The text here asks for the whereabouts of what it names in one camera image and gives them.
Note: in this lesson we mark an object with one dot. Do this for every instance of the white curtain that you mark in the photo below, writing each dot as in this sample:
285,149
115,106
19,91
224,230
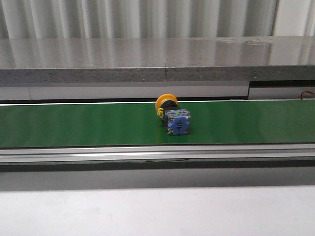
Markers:
136,18

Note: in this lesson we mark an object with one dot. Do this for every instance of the aluminium conveyor frame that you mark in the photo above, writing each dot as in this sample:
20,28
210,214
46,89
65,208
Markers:
174,152

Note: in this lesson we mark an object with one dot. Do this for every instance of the green conveyor belt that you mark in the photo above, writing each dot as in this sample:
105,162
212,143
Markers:
137,124

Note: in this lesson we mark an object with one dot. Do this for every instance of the grey stone countertop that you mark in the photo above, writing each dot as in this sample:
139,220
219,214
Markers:
75,60

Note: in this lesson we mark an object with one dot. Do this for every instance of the yellow emergency push button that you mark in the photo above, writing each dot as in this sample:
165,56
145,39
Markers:
175,120

